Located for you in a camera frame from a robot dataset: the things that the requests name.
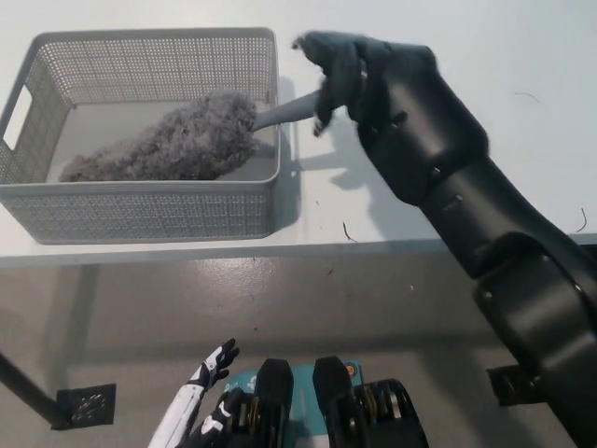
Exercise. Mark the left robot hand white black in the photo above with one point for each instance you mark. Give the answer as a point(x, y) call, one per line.
point(186, 406)

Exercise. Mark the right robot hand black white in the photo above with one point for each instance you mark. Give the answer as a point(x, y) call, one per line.
point(410, 116)

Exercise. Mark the grey fluffy duster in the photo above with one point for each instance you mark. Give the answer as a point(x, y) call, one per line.
point(186, 140)

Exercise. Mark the black robot legs with teal base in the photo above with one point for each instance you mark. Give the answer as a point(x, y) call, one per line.
point(326, 410)

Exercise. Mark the dark fibre strand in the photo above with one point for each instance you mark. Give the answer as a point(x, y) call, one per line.
point(349, 233)
point(529, 95)
point(583, 223)

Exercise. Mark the black table leg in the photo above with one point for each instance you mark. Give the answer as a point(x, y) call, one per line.
point(30, 392)

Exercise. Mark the grey perforated plastic basket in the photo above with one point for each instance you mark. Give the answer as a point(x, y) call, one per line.
point(140, 212)

